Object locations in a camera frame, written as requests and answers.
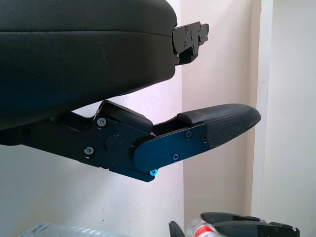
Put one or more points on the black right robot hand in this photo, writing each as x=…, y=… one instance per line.
x=247, y=227

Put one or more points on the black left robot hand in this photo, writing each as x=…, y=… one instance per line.
x=74, y=61

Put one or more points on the clear water bottle red label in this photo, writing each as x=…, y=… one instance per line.
x=202, y=229

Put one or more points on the clear plastic cup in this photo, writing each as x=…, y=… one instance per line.
x=74, y=230

